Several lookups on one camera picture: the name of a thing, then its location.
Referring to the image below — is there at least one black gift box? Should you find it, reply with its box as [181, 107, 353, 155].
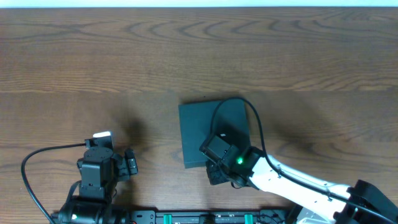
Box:
[178, 100, 249, 169]

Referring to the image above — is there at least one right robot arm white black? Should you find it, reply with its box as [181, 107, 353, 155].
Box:
[200, 134, 397, 223]

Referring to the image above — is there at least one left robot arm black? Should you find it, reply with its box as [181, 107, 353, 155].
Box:
[52, 131, 138, 224]

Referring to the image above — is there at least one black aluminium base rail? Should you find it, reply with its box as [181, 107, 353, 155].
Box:
[49, 207, 296, 224]

